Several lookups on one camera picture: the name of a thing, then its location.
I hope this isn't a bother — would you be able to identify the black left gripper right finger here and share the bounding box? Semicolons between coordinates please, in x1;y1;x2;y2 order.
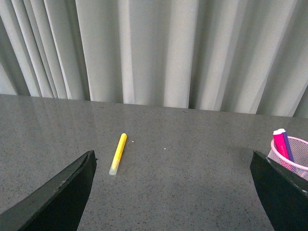
250;151;308;231

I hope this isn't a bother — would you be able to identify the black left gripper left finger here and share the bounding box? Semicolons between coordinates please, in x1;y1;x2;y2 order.
0;150;97;231

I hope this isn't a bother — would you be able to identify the pink highlighter pen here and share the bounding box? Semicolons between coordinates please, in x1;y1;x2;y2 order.
273;128;289;159

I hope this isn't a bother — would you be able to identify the purple highlighter pen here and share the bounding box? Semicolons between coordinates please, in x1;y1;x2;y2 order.
279;128;294;162

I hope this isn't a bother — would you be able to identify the pink mesh pen cup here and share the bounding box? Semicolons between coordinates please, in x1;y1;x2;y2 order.
268;136;308;180

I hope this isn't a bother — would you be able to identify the yellow highlighter pen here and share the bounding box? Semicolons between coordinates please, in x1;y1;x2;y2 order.
109;133;128;176

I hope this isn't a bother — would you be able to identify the grey pleated curtain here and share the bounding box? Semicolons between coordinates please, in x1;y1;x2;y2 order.
0;0;308;117

